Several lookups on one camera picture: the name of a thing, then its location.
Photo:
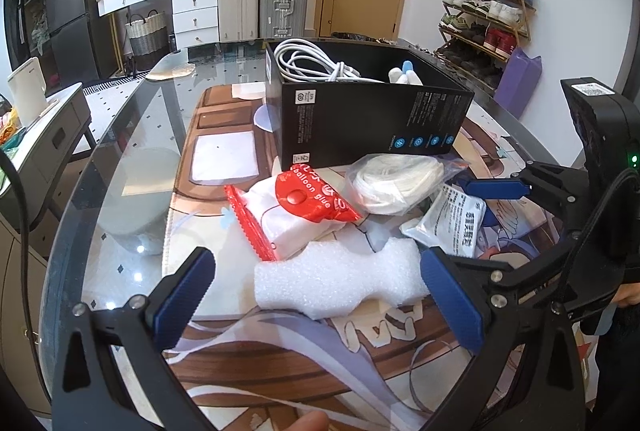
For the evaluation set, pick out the white rope bag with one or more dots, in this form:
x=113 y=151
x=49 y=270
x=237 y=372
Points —
x=391 y=184

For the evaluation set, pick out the woven laundry basket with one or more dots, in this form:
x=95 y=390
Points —
x=148 y=38

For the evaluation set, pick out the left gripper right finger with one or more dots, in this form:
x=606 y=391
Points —
x=525 y=372

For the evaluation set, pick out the purple bag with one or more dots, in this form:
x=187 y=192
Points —
x=518 y=82

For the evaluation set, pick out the white foam block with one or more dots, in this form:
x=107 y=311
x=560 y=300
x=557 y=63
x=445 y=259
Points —
x=327 y=280

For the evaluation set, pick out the person left hand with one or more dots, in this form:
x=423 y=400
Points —
x=313 y=421

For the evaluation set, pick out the white printed pouch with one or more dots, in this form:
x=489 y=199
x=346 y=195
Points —
x=451 y=223

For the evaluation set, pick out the black refrigerator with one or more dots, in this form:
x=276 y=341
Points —
x=81 y=41

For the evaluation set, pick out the person right hand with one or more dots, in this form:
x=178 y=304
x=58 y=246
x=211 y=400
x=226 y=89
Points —
x=627 y=295

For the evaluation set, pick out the white suitcase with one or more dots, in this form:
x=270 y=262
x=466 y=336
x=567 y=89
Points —
x=238 y=20

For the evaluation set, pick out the grey side cabinet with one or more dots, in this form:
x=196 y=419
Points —
x=58 y=136

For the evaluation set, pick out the anime printed table mat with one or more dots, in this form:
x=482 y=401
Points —
x=344 y=325

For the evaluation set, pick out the shoe rack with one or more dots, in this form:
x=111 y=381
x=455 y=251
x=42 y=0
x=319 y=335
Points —
x=481 y=37

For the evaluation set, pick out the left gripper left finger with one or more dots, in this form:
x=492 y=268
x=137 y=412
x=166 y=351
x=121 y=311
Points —
x=88 y=390

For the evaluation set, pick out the black cardboard box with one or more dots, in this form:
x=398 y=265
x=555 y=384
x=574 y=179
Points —
x=330 y=102

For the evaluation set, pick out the red balloon glue bag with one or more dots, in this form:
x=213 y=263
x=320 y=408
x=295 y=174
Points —
x=280 y=215

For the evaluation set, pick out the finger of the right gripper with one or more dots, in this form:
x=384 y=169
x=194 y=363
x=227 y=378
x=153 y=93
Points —
x=495 y=189
x=554 y=277

